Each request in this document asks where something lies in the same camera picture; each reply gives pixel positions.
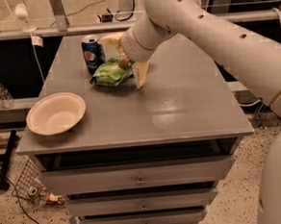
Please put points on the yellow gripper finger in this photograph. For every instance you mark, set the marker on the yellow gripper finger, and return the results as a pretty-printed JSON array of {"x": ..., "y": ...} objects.
[
  {"x": 139, "y": 72},
  {"x": 113, "y": 39}
]

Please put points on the green rice chip bag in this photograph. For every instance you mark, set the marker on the green rice chip bag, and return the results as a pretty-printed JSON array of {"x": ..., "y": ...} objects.
[{"x": 112, "y": 72}]

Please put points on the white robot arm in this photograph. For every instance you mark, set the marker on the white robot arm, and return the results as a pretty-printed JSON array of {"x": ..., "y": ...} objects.
[{"x": 251, "y": 58}]

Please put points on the blue pepsi can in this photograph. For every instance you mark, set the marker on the blue pepsi can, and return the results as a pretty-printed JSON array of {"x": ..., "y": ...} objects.
[{"x": 93, "y": 53}]

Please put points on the crushed can in basket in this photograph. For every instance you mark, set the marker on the crushed can in basket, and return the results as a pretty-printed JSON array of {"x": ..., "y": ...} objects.
[{"x": 32, "y": 192}]

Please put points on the grey drawer cabinet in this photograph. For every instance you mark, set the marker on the grey drawer cabinet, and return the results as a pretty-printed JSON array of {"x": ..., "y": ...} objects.
[{"x": 185, "y": 110}]

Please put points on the white paper bowl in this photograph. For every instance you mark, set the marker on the white paper bowl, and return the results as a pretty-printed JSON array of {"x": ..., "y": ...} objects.
[{"x": 56, "y": 113}]

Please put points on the white desk lamp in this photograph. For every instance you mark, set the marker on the white desk lamp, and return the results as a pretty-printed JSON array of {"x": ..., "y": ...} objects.
[{"x": 22, "y": 15}]

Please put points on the clear plastic water bottle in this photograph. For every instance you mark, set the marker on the clear plastic water bottle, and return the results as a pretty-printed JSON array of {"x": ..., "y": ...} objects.
[{"x": 5, "y": 98}]

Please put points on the top grey drawer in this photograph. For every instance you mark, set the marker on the top grey drawer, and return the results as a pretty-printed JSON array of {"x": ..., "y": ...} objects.
[{"x": 137, "y": 176}]

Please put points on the grey drawer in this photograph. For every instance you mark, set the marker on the grey drawer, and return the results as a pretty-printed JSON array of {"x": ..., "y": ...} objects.
[
  {"x": 137, "y": 176},
  {"x": 173, "y": 217},
  {"x": 174, "y": 199}
]

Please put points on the middle grey drawer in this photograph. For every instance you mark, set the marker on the middle grey drawer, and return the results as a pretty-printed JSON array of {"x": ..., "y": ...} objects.
[{"x": 174, "y": 199}]

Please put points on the bottom grey drawer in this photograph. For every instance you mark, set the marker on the bottom grey drawer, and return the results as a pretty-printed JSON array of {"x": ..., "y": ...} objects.
[{"x": 173, "y": 217}]

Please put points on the black metal stand leg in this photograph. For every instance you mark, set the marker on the black metal stand leg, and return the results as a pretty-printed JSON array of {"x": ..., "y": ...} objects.
[{"x": 4, "y": 184}]

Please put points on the wire mesh basket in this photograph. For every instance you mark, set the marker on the wire mesh basket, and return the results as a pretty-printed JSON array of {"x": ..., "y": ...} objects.
[{"x": 28, "y": 177}]

